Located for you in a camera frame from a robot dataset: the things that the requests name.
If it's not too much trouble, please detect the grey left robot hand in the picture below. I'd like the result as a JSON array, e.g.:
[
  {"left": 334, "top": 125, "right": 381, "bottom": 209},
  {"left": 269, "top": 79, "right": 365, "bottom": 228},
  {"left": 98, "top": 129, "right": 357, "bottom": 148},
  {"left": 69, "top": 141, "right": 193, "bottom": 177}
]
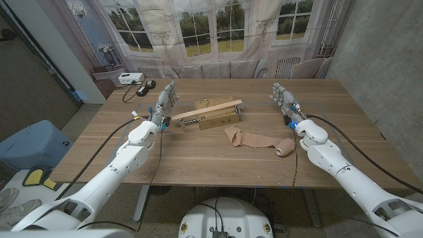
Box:
[{"left": 148, "top": 81, "right": 181, "bottom": 132}]

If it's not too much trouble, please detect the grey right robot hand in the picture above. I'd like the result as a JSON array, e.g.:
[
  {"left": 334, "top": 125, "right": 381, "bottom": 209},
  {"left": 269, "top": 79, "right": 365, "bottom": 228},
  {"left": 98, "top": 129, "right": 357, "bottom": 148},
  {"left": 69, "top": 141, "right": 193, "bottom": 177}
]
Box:
[{"left": 270, "top": 82, "right": 307, "bottom": 130}]

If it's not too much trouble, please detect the wooden hanger with metal clips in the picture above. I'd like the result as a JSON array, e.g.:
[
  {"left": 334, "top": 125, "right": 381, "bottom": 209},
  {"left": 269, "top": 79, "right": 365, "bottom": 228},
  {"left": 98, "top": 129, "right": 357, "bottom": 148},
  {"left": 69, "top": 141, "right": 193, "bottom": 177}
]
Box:
[{"left": 171, "top": 98, "right": 243, "bottom": 132}]

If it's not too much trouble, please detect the beige elastic arm wrap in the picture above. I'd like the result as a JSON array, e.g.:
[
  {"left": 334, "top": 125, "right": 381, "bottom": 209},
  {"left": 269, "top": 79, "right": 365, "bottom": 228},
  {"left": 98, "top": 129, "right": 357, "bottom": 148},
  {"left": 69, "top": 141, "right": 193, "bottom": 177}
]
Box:
[{"left": 224, "top": 126, "right": 296, "bottom": 157}]

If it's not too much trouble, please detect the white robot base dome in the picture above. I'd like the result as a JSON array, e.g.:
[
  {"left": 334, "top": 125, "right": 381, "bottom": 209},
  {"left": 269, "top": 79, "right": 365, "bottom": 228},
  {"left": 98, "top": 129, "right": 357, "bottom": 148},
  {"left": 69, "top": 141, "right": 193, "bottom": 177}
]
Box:
[{"left": 178, "top": 197, "right": 274, "bottom": 238}]

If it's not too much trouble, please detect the cardboard packing box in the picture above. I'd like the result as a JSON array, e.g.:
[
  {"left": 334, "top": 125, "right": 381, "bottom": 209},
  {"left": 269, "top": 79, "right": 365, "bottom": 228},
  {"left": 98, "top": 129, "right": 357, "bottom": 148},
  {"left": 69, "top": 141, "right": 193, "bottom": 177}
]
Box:
[{"left": 194, "top": 96, "right": 241, "bottom": 130}]

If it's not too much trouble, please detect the white power strip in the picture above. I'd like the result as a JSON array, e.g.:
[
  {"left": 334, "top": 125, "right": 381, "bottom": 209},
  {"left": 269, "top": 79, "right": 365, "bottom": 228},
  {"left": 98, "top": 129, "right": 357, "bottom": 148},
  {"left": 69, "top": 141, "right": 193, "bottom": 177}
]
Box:
[{"left": 118, "top": 72, "right": 145, "bottom": 85}]

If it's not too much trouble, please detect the printed window backdrop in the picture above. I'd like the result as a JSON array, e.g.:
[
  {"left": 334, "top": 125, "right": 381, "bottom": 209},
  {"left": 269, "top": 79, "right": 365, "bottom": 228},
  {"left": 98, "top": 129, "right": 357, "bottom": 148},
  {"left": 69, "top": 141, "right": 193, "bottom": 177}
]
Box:
[{"left": 36, "top": 0, "right": 356, "bottom": 100}]

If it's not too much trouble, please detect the grey table leg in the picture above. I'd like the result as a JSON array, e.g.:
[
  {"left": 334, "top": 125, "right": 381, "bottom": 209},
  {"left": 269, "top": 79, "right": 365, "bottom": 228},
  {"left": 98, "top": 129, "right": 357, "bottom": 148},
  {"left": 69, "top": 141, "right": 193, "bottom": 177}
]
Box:
[
  {"left": 133, "top": 184, "right": 151, "bottom": 222},
  {"left": 302, "top": 188, "right": 323, "bottom": 228}
]

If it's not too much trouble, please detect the blue plastic bin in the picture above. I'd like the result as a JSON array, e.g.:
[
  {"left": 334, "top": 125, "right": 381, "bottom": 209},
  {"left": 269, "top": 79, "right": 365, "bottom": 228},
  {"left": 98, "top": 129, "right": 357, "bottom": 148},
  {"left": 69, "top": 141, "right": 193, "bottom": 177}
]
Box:
[{"left": 0, "top": 119, "right": 74, "bottom": 173}]

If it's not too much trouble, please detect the yellow and black floor object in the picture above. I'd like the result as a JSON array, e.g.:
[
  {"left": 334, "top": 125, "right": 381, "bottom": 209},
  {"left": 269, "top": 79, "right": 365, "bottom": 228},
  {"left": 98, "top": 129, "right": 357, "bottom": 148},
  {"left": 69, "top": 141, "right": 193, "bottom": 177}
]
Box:
[{"left": 22, "top": 166, "right": 63, "bottom": 192}]

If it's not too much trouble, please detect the white robot torso edge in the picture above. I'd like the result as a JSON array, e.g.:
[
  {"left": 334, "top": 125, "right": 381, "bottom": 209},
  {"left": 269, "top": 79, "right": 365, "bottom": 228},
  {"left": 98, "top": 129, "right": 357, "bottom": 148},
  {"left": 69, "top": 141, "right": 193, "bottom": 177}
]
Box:
[{"left": 0, "top": 229, "right": 133, "bottom": 238}]

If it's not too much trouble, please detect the black adapter cable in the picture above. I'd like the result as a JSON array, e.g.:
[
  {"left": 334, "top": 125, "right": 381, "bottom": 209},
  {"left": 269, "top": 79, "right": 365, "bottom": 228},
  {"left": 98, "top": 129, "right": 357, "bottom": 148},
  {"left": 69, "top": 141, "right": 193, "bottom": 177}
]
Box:
[{"left": 114, "top": 81, "right": 143, "bottom": 103}]

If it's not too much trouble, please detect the thin black left wrist cable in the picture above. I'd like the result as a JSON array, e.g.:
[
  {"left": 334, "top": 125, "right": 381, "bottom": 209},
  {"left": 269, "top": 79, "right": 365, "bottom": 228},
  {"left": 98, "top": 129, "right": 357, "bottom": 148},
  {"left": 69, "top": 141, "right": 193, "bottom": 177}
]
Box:
[{"left": 75, "top": 130, "right": 163, "bottom": 233}]

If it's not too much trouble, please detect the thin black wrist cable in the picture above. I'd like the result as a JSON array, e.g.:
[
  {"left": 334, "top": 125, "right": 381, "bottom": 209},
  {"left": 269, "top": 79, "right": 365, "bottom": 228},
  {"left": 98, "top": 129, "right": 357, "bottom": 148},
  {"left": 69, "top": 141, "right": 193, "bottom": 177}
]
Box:
[
  {"left": 289, "top": 128, "right": 299, "bottom": 189},
  {"left": 75, "top": 130, "right": 163, "bottom": 233}
]

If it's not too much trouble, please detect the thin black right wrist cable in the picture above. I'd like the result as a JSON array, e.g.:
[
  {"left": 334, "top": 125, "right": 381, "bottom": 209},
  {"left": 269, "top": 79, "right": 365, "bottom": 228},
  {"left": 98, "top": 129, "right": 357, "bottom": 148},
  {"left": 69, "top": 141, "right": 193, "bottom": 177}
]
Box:
[{"left": 289, "top": 128, "right": 299, "bottom": 189}]

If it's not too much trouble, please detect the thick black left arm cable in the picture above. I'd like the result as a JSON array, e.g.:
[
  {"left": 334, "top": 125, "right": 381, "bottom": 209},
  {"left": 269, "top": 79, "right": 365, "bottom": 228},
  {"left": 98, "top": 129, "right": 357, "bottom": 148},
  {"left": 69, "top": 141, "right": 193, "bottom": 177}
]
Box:
[{"left": 54, "top": 115, "right": 149, "bottom": 201}]

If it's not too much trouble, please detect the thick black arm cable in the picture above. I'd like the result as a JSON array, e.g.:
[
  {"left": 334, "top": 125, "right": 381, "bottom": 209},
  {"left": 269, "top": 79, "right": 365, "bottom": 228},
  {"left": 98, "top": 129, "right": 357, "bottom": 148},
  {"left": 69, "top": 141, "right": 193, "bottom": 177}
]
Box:
[
  {"left": 305, "top": 114, "right": 423, "bottom": 196},
  {"left": 54, "top": 115, "right": 149, "bottom": 201}
]

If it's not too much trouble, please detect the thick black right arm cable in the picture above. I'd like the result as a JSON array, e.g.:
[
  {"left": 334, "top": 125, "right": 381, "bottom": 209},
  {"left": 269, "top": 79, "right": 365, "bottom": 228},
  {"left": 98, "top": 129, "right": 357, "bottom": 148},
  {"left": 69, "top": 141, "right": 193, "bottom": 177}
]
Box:
[{"left": 305, "top": 114, "right": 423, "bottom": 196}]

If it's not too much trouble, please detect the black base dome cable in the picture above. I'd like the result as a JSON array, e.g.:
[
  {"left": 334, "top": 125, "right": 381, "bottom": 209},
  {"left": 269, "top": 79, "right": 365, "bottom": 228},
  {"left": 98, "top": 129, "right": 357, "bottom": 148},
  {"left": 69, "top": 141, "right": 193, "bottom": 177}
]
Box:
[{"left": 198, "top": 197, "right": 225, "bottom": 232}]

